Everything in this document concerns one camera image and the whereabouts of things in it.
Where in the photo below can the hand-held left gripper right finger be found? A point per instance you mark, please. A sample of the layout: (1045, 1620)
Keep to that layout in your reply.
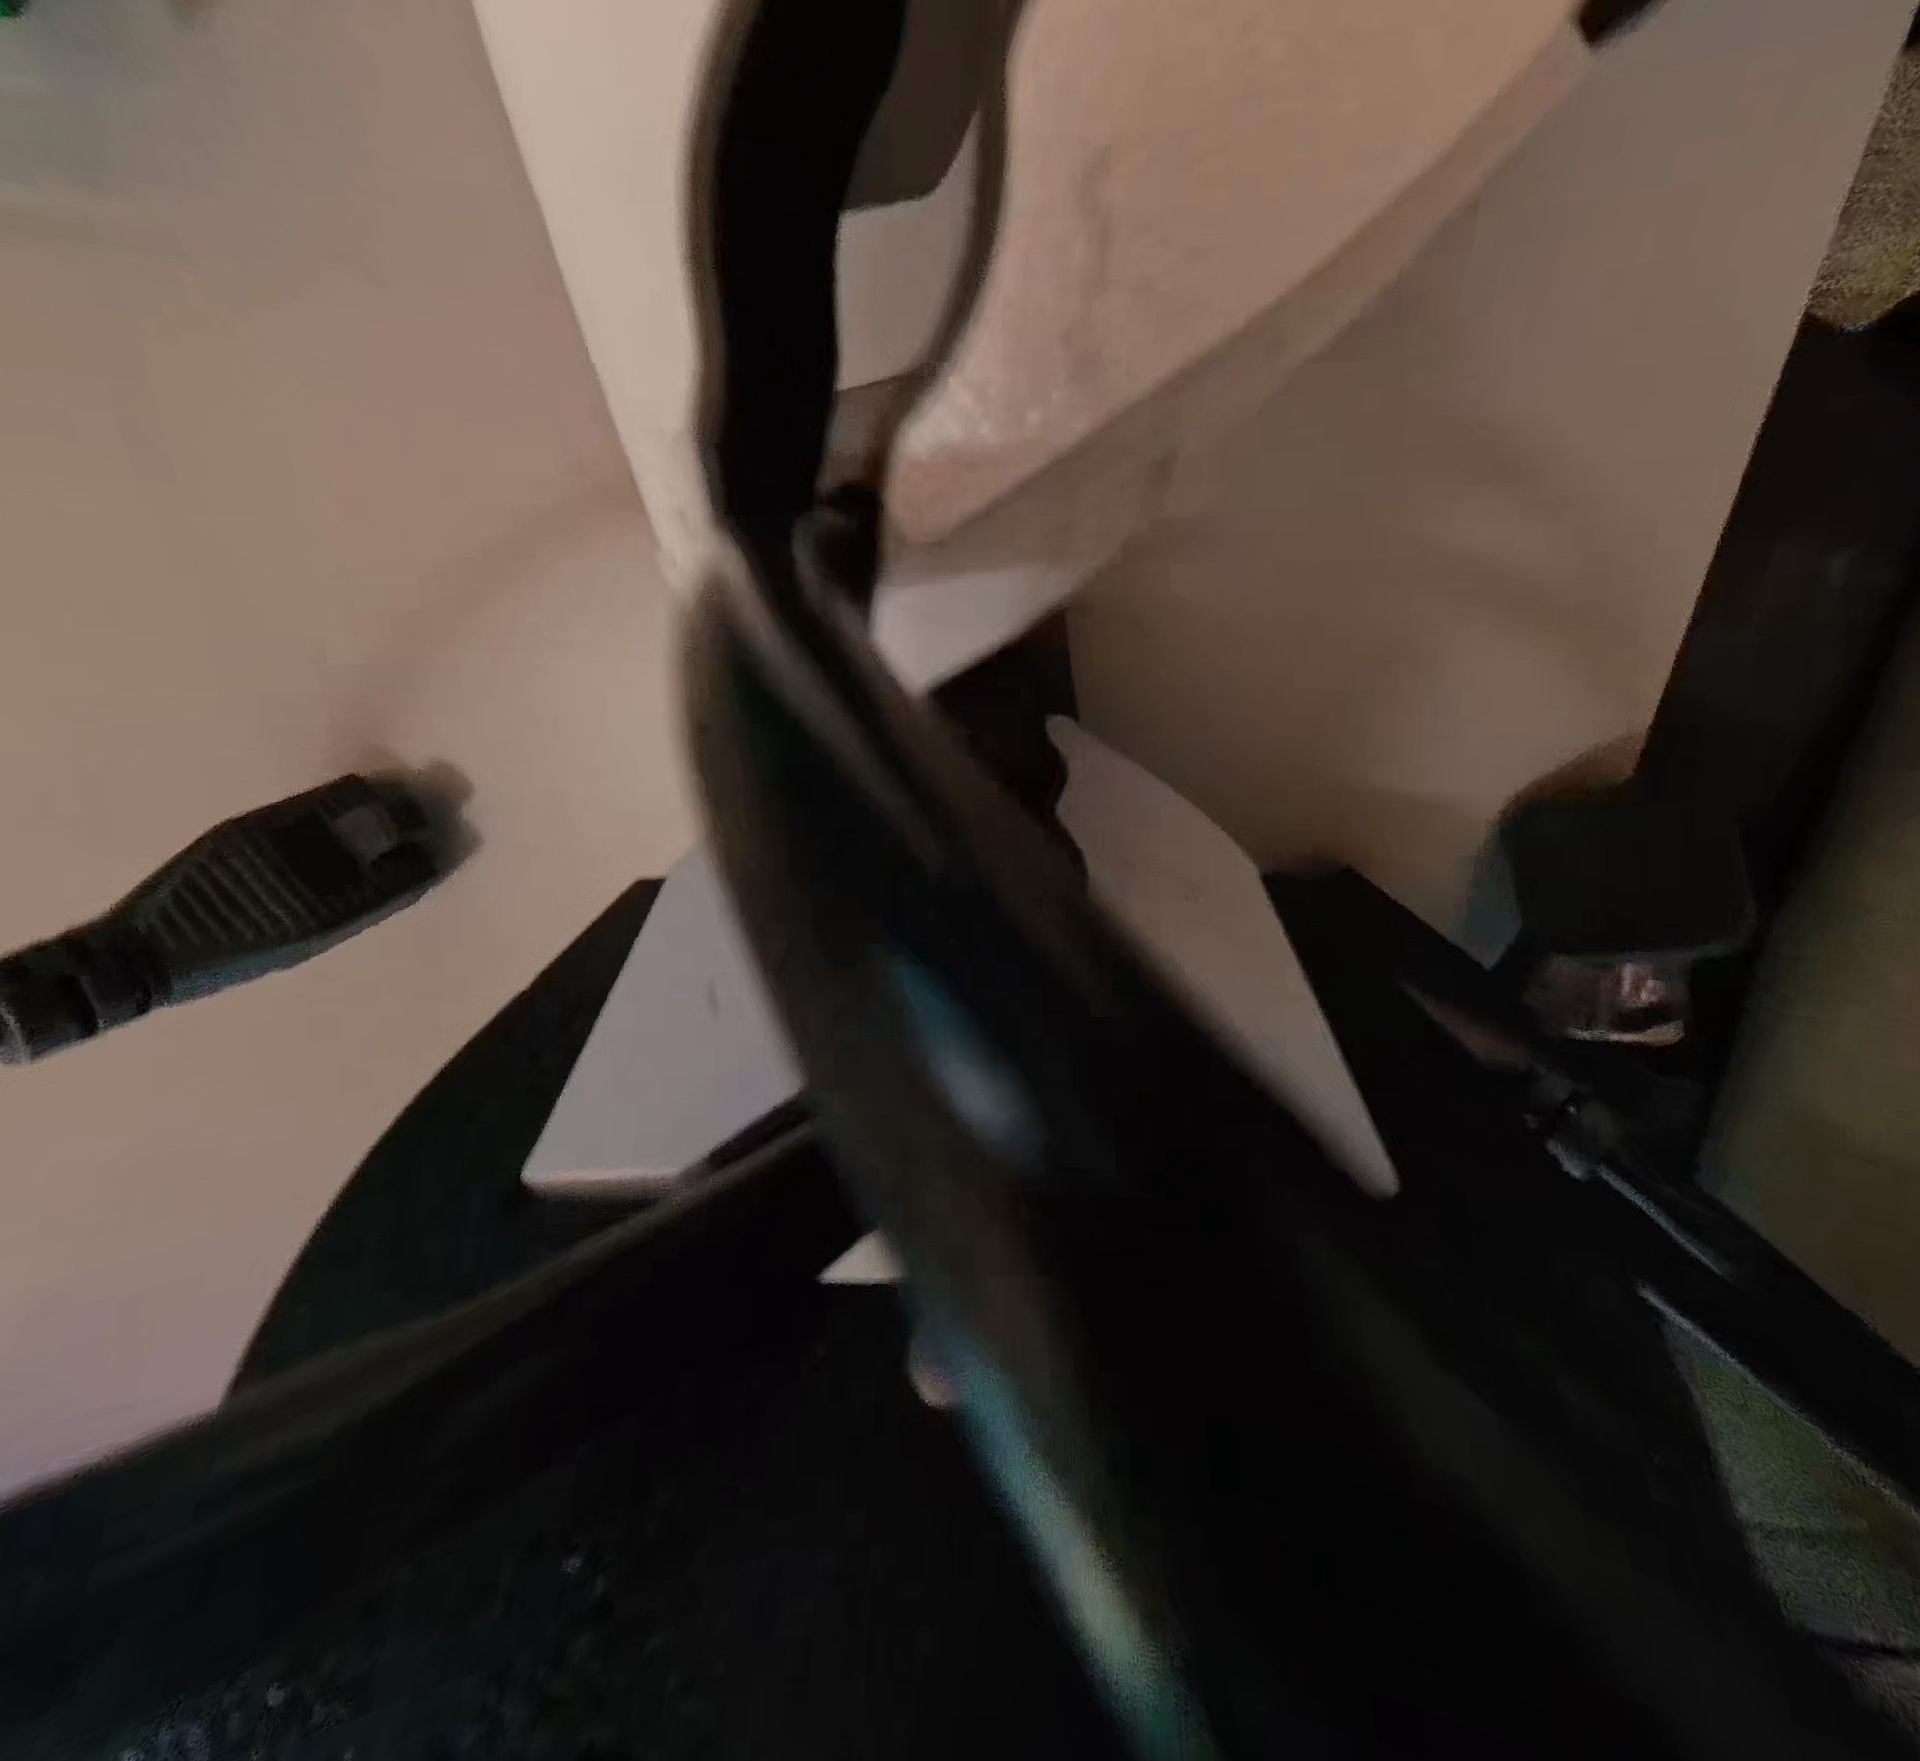
(1214, 950)

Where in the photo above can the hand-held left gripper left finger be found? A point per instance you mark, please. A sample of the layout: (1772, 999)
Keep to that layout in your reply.
(661, 1041)

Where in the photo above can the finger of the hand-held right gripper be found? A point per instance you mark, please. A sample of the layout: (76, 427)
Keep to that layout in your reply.
(1275, 186)
(570, 140)

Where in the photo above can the black square block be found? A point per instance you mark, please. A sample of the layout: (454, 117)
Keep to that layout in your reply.
(1621, 876)

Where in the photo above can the olive green fabric chair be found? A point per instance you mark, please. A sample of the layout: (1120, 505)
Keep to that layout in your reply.
(1830, 1010)

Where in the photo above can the metal clamp bracket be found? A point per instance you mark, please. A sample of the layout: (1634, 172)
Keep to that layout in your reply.
(1628, 999)

